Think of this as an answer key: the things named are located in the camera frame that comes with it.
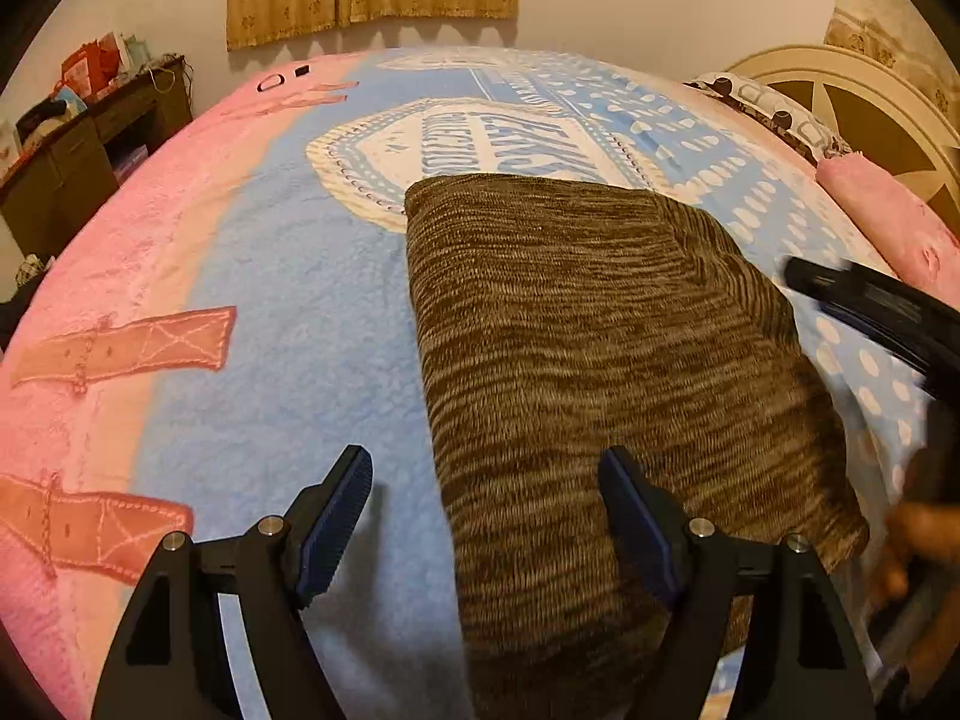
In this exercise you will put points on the pink pillow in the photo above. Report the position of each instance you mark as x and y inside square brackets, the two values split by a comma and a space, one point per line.
[892, 217]

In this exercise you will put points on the black and white patterned pillow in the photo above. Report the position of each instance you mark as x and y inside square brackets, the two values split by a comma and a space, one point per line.
[765, 109]

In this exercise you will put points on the pink and blue printed blanket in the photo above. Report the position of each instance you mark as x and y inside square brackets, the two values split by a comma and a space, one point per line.
[285, 315]

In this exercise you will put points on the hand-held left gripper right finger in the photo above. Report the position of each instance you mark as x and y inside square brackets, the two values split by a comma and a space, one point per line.
[637, 525]

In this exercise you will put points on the light blue bag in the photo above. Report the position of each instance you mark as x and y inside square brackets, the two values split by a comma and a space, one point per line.
[137, 52]

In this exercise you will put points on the white card box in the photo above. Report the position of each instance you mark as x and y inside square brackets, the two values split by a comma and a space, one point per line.
[7, 146]

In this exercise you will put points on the dark wooden desk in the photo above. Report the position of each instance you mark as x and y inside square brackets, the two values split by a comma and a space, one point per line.
[67, 165]

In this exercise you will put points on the red gift box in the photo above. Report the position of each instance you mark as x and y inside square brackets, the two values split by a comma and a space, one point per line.
[90, 64]

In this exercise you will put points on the cream bed headboard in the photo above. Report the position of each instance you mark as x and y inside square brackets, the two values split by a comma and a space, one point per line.
[885, 90]

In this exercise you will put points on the person's right hand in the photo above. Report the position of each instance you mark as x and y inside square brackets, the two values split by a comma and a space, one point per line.
[922, 540]

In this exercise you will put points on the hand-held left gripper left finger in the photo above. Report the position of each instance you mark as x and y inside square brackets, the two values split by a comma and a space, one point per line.
[334, 532]

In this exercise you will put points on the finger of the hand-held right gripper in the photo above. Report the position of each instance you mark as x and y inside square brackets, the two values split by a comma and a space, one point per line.
[862, 296]

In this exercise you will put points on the brown knit sweater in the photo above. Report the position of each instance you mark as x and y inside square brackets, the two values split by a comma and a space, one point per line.
[585, 352]

